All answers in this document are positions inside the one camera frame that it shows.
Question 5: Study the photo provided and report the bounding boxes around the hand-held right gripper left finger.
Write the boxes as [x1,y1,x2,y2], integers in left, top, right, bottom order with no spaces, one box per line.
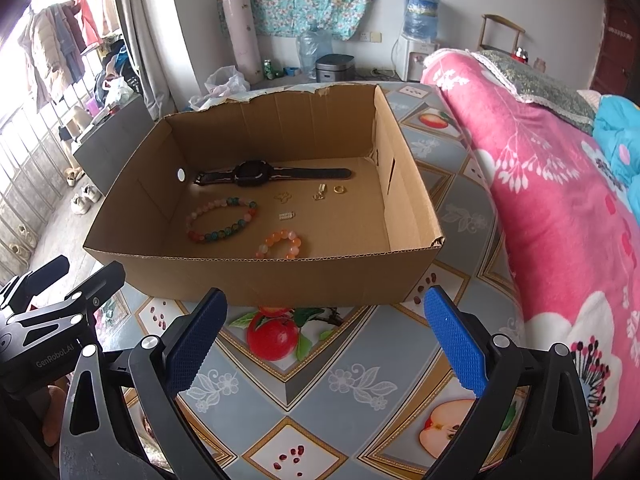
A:
[59,287,228,480]

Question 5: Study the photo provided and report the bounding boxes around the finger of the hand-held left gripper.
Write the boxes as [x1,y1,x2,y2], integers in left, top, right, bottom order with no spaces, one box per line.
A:
[0,255,71,312]
[7,261,126,331]

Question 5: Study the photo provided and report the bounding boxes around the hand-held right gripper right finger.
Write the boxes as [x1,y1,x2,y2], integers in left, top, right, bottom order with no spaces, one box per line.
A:
[423,285,593,480]

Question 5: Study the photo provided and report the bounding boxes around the brown cardboard box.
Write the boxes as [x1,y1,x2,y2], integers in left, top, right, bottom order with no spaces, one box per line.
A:
[82,83,446,307]

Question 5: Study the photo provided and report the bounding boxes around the multicolour bead bracelet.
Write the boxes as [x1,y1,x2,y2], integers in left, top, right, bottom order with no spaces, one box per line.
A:
[185,196,259,245]

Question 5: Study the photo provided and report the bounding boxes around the orange pink bead bracelet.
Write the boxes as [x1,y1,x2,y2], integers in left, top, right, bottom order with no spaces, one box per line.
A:
[257,229,305,261]

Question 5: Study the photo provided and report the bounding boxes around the black wristwatch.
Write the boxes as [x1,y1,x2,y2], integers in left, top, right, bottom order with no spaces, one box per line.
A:
[193,160,353,188]

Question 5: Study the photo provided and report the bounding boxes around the person's left hand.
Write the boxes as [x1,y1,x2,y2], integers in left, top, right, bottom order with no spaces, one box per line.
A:
[41,384,71,456]

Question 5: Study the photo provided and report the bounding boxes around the metal window railing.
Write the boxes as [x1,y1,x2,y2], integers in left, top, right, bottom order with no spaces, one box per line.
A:
[0,60,96,281]

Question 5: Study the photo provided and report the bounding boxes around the fruit print tablecloth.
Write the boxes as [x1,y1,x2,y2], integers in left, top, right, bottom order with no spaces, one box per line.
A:
[95,80,526,480]

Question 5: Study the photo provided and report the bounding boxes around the grey cabinet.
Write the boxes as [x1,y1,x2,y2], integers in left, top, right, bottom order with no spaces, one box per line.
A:
[70,95,161,196]

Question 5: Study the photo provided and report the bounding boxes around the pink floral blanket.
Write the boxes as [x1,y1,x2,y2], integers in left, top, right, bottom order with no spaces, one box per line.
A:
[420,49,640,478]

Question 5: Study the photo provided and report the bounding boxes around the white plastic bag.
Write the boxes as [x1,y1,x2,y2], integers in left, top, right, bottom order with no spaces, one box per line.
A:
[102,77,136,106]

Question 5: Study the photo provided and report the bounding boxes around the hanging clothes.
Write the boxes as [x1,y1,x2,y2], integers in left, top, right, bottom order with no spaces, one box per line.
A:
[17,0,141,111]

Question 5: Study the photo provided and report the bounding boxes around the clear plastic bag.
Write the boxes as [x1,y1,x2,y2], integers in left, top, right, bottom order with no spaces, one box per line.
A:
[205,65,250,98]

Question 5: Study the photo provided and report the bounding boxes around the grey curtain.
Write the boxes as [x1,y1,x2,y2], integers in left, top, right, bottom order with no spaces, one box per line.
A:
[112,0,176,121]

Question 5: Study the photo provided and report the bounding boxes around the grey lace-edged cloth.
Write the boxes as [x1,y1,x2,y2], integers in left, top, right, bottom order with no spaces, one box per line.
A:
[472,49,598,136]

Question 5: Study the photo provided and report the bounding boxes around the light blue quilt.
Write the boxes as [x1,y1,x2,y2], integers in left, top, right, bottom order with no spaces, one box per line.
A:
[592,94,640,191]

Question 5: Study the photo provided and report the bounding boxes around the pale pink roll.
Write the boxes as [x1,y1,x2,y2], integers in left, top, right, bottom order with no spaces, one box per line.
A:
[221,0,263,86]

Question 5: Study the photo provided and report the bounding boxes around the white water dispenser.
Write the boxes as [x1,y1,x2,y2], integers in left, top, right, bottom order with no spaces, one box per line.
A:
[392,35,440,83]

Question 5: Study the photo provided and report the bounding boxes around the grey rice cooker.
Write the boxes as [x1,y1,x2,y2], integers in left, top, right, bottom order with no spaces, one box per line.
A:
[315,53,354,82]

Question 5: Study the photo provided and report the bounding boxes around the clear empty water jug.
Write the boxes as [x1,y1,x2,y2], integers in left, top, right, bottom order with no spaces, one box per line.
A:
[298,24,335,81]

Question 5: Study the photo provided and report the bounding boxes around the wooden chair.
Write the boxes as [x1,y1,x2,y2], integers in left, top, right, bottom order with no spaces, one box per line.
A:
[479,14,526,53]

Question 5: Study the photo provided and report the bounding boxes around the dark red door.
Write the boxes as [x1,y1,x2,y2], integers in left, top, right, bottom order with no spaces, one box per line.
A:
[590,0,640,96]

